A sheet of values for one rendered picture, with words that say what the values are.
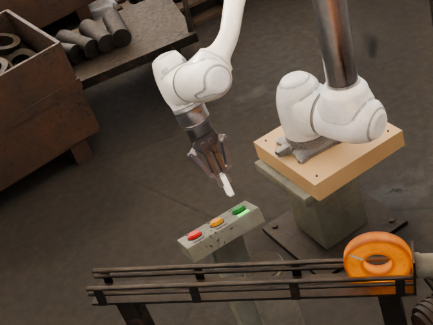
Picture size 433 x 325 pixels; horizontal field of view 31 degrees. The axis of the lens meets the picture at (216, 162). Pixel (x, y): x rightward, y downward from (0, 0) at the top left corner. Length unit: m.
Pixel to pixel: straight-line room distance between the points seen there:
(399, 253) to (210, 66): 0.65
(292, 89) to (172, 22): 1.68
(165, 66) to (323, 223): 0.99
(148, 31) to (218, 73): 2.20
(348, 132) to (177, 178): 1.25
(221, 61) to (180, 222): 1.41
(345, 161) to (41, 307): 1.37
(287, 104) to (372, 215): 0.65
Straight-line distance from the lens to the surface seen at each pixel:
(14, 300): 3.34
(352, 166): 2.63
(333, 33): 2.36
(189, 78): 1.99
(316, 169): 2.62
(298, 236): 2.99
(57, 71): 3.69
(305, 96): 2.56
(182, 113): 2.14
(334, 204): 2.82
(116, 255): 3.27
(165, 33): 4.05
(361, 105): 2.46
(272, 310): 2.25
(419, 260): 1.85
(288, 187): 2.70
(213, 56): 2.01
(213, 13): 4.81
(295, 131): 2.64
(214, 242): 2.21
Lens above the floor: 2.02
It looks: 35 degrees down
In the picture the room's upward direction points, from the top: 20 degrees counter-clockwise
